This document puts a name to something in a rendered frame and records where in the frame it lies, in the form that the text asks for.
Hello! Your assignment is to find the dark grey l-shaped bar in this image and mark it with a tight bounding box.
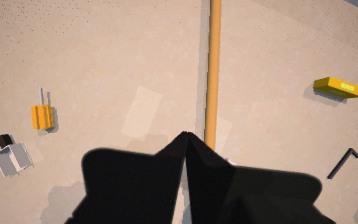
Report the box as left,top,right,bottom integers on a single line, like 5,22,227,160
328,148,358,180

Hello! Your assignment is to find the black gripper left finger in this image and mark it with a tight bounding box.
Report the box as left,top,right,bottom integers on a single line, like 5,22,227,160
81,131,189,224

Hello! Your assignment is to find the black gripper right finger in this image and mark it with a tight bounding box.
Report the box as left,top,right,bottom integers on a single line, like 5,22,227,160
185,132,322,224

